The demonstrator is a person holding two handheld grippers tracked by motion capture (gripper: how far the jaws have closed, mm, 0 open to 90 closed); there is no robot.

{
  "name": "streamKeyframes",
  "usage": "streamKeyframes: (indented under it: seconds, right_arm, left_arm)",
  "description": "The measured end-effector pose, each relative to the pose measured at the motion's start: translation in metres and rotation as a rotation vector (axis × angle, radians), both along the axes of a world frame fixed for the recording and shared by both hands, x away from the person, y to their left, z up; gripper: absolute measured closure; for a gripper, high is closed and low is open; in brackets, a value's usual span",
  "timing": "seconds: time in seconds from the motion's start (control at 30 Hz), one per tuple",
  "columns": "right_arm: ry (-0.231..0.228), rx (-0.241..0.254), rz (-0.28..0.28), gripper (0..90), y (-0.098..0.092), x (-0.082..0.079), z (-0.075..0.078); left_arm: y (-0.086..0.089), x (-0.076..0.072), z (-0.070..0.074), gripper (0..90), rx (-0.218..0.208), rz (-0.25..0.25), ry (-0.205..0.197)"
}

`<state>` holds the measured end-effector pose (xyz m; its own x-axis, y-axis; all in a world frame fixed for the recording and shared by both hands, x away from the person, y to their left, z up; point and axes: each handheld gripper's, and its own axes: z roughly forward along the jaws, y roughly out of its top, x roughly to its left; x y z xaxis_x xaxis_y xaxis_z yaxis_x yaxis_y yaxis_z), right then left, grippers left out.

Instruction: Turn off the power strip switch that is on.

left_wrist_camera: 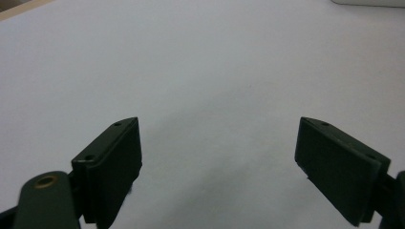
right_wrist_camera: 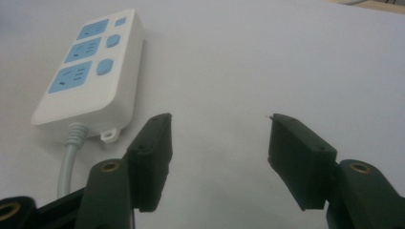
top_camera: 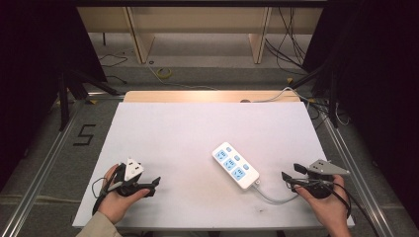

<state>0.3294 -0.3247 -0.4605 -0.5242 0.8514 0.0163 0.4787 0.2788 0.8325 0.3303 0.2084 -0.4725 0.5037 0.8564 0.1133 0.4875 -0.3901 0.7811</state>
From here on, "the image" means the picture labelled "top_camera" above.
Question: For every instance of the white power strip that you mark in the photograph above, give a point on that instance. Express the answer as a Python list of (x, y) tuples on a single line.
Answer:
[(234, 164)]

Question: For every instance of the black metal stand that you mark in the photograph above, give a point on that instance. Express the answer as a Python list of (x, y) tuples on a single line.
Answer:
[(70, 85), (332, 98)]

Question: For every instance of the person's left hand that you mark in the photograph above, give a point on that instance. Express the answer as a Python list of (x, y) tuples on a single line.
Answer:
[(115, 204)]

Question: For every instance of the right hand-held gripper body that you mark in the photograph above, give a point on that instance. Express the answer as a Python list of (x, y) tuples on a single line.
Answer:
[(324, 168)]

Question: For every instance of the wooden desk frame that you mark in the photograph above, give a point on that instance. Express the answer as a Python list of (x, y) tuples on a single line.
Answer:
[(197, 19)]

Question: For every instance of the yellow tape roll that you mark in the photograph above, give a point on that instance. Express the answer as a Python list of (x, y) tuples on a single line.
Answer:
[(164, 72)]

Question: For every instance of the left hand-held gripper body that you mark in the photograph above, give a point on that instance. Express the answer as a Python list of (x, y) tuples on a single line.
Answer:
[(133, 169)]

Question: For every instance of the white table mat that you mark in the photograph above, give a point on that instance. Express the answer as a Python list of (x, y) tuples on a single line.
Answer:
[(184, 158)]

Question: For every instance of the aluminium floor rail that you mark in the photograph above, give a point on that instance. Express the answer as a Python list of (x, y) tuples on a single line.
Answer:
[(42, 164), (355, 171)]

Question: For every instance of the black curtain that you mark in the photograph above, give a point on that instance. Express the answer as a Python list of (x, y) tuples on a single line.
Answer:
[(36, 65), (378, 82)]

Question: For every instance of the person's right hand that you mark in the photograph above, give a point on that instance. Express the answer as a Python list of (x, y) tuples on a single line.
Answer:
[(329, 209)]

